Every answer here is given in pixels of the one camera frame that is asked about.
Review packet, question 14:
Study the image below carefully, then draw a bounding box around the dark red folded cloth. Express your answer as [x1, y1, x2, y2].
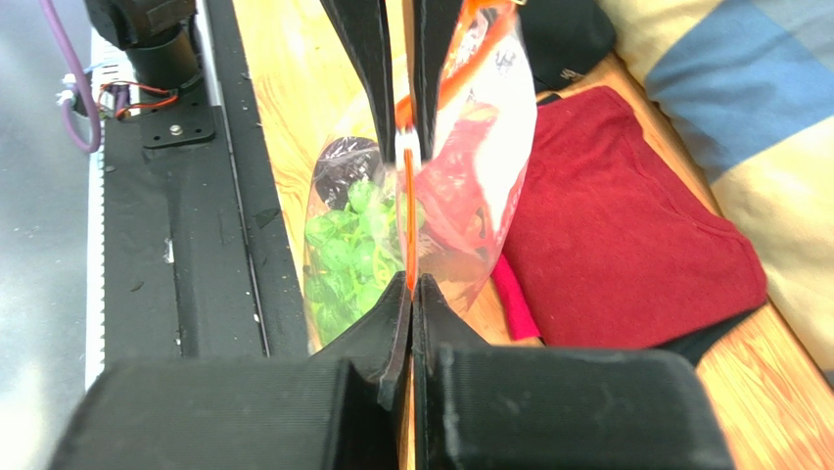
[503, 87, 767, 349]

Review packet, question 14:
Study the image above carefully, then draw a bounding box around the black cap with letter R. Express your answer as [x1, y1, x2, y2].
[518, 0, 616, 93]

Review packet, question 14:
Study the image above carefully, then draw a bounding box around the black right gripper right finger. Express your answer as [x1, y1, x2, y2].
[412, 274, 735, 469]

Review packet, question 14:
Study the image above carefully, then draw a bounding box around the green grape bunch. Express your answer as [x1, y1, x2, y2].
[303, 175, 407, 349]

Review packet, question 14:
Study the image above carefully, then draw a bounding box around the clear zip bag orange zipper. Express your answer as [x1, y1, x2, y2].
[301, 1, 537, 352]

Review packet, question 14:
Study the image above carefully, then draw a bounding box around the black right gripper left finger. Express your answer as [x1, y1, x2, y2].
[50, 273, 410, 469]

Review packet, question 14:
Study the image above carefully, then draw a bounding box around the aluminium frame rail base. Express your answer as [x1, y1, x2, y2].
[1, 1, 88, 469]

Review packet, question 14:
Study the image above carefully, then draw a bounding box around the blue beige checkered pillow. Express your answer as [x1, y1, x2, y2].
[602, 0, 833, 373]

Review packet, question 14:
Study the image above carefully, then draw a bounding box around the dark purple date fruit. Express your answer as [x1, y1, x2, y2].
[312, 136, 383, 210]

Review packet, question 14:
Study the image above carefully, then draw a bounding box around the black folded cloth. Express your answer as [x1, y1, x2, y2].
[656, 309, 756, 367]

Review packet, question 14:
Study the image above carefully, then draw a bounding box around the red apple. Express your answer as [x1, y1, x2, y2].
[415, 104, 498, 257]

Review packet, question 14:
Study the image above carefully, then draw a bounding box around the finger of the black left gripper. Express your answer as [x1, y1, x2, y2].
[411, 0, 463, 162]
[320, 0, 396, 164]

